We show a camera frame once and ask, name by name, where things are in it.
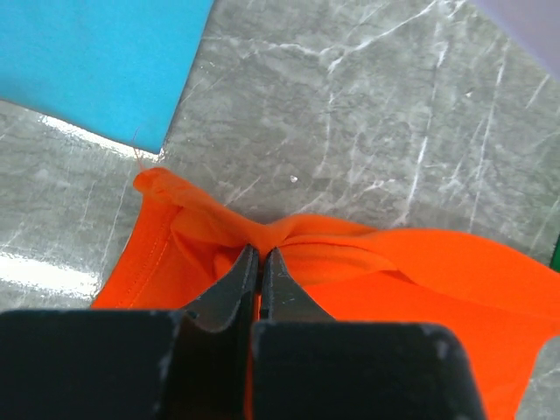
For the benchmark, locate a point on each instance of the green plastic bin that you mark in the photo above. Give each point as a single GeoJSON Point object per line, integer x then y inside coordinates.
{"type": "Point", "coordinates": [555, 258]}

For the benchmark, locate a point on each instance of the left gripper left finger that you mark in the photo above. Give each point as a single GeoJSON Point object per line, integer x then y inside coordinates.
{"type": "Point", "coordinates": [229, 303]}

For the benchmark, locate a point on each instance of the folded light blue t shirt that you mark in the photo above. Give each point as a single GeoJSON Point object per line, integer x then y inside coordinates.
{"type": "Point", "coordinates": [114, 68]}

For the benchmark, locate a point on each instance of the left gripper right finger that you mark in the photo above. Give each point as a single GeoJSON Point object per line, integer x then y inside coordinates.
{"type": "Point", "coordinates": [283, 299]}

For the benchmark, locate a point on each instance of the orange t shirt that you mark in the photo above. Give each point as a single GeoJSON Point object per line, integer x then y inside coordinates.
{"type": "Point", "coordinates": [502, 305]}

